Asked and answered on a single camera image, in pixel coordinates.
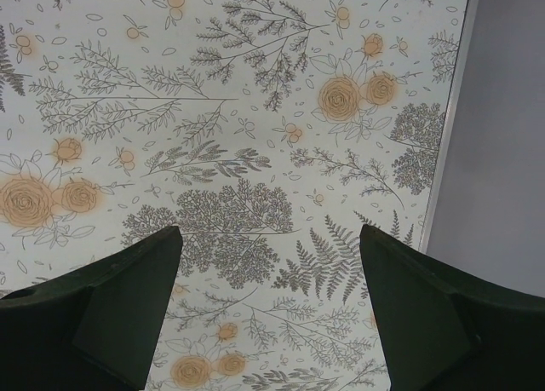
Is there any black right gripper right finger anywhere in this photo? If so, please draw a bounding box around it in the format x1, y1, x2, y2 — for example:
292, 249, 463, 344
359, 225, 544, 390

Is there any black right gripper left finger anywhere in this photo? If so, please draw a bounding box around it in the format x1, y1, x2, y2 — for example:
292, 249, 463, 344
1, 227, 183, 390

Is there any floral patterned table mat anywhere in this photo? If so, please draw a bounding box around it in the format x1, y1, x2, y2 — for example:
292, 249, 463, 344
1, 0, 468, 390

